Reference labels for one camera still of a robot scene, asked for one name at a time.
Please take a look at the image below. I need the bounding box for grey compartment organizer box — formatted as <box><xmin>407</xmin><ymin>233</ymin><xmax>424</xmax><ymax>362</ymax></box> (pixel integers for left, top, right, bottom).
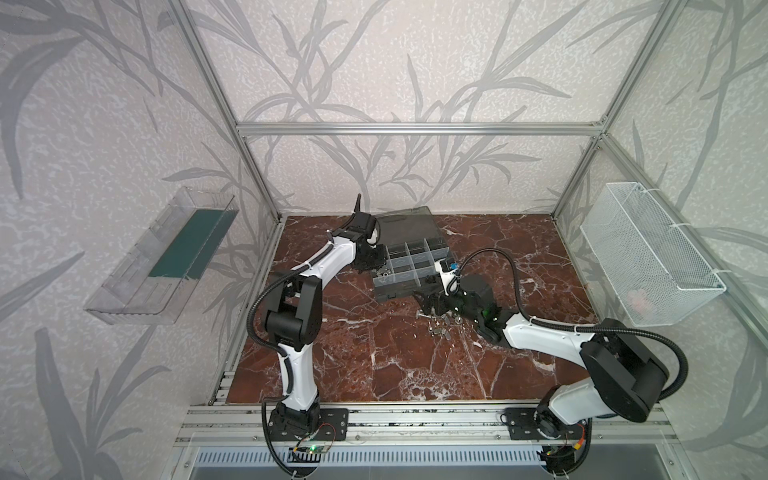
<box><xmin>371</xmin><ymin>206</ymin><xmax>456</xmax><ymax>303</ymax></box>

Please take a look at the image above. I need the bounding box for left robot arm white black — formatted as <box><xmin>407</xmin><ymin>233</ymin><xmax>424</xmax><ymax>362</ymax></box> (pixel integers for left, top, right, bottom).
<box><xmin>246</xmin><ymin>212</ymin><xmax>386</xmax><ymax>436</ymax></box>

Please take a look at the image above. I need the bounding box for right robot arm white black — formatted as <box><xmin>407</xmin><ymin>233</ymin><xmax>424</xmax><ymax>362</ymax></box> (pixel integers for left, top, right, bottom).
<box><xmin>413</xmin><ymin>275</ymin><xmax>689</xmax><ymax>439</ymax></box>

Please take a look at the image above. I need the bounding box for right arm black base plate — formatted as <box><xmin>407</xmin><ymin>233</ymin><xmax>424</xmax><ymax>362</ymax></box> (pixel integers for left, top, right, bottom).
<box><xmin>500</xmin><ymin>407</ymin><xmax>586</xmax><ymax>441</ymax></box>

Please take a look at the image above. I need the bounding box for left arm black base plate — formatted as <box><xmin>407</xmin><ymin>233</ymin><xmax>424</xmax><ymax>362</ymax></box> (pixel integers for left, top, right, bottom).
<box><xmin>267</xmin><ymin>406</ymin><xmax>350</xmax><ymax>441</ymax></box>

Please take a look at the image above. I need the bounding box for aluminium frame back crossbar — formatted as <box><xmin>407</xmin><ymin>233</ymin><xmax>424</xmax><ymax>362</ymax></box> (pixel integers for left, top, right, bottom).
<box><xmin>236</xmin><ymin>122</ymin><xmax>603</xmax><ymax>137</ymax></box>

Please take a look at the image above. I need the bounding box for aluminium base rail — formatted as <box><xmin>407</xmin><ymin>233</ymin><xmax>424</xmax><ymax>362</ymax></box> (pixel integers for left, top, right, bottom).
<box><xmin>173</xmin><ymin>400</ymin><xmax>682</xmax><ymax>448</ymax></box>

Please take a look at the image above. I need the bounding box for white wire mesh basket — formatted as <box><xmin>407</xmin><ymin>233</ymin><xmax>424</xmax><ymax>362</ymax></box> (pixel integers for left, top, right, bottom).
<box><xmin>580</xmin><ymin>182</ymin><xmax>727</xmax><ymax>327</ymax></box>

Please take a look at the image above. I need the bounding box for clear plastic wall bin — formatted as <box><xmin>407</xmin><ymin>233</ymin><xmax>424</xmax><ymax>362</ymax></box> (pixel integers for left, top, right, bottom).
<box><xmin>84</xmin><ymin>187</ymin><xmax>239</xmax><ymax>325</ymax></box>

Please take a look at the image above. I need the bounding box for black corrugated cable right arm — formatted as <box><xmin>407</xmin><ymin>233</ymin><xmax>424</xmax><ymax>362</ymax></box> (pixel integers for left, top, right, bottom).
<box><xmin>452</xmin><ymin>247</ymin><xmax>689</xmax><ymax>402</ymax></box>

